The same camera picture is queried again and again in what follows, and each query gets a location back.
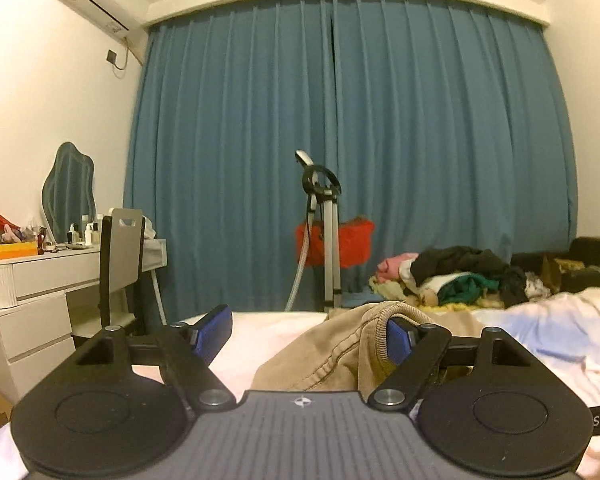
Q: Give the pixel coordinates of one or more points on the khaki beige t-shirt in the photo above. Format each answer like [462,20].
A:
[349,351]

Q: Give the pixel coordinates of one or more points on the white dressing table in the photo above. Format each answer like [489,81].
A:
[44,302]

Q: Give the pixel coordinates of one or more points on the white wall air conditioner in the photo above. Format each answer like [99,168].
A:
[96,4]

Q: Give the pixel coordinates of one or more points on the wavy blue mirror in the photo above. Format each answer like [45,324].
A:
[67,193]

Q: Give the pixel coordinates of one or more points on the orange box on table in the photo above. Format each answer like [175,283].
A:
[18,250]

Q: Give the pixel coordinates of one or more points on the dark sofa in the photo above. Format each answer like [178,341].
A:
[574,270]

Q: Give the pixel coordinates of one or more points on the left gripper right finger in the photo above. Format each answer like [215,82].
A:
[416,351]

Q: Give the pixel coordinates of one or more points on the garment steamer stand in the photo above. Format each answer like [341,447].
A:
[322,188]

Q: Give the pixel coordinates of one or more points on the pastel bed duvet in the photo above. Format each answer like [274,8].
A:
[492,411]

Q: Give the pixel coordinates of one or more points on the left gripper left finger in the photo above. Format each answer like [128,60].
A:
[187,352]

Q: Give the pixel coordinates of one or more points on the pile of mixed clothes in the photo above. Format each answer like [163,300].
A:
[458,277]

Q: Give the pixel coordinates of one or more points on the teal blue curtain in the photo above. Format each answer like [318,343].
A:
[444,121]

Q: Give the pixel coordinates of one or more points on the grey black chair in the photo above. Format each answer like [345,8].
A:
[120,265]

